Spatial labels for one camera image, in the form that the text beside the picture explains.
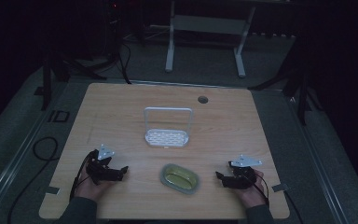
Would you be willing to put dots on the person's left hand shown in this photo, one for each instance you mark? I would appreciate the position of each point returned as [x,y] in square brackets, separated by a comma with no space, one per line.
[90,190]

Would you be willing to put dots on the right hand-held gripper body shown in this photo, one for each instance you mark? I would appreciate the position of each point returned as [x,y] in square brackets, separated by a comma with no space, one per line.
[241,175]

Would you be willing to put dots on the grey oval soap dish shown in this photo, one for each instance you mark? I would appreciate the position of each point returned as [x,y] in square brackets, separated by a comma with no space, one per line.
[164,183]

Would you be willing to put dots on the black square floor bracket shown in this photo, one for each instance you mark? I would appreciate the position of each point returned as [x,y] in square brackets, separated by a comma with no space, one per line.
[59,116]

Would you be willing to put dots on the person's right hand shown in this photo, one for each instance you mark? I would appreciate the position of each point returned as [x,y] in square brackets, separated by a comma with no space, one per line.
[254,193]

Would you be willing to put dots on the white table frame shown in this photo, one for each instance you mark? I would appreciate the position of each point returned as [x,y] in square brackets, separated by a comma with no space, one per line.
[209,25]

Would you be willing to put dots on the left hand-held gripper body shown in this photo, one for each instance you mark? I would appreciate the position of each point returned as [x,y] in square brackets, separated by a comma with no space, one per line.
[101,171]

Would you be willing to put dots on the black metal stand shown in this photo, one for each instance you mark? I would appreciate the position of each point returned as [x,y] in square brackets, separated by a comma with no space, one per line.
[48,81]
[300,87]

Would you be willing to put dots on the yellow soap bar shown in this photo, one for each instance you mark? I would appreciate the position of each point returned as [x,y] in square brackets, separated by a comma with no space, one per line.
[180,179]

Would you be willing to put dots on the grey tape piece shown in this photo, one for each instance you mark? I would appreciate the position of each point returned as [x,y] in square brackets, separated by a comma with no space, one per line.
[280,187]
[52,190]

